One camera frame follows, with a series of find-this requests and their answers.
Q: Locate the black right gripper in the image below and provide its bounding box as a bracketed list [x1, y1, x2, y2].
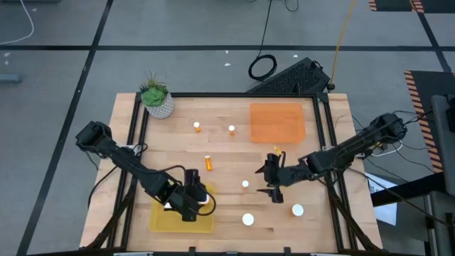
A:
[255, 153, 306, 204]

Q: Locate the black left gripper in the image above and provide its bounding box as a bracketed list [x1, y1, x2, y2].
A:
[164, 169, 213, 222]

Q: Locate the yellow translucent plastic bin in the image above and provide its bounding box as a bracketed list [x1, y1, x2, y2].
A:
[148, 182, 217, 235]

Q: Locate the orange translucent plastic bin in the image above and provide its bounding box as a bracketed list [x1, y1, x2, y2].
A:
[249, 102, 307, 144]

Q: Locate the succulent in white patterned pot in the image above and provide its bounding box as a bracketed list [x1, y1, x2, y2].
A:
[139, 70, 176, 120]

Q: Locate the white paper sheet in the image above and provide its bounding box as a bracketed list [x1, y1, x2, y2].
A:
[364, 172, 398, 227]

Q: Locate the black beam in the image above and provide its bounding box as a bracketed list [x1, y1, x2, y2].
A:
[371, 173, 447, 208]

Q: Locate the grey metal cabinet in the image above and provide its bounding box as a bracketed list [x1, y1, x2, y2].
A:
[424, 94, 455, 256]

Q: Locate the black mat with hazard stripes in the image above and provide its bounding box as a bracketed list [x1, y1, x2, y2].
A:
[368, 0, 455, 14]
[404, 70, 455, 174]

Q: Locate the black aluminium table frame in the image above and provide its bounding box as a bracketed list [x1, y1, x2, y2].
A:
[85, 91, 383, 256]

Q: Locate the coiled black cable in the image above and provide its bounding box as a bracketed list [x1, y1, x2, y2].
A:
[247, 0, 278, 82]

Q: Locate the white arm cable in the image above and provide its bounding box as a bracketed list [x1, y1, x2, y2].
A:
[369, 140, 405, 158]

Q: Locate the yellow cable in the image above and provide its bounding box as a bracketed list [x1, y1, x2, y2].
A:
[328, 0, 358, 90]

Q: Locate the white floor cable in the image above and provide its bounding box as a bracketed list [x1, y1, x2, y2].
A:
[0, 0, 36, 46]

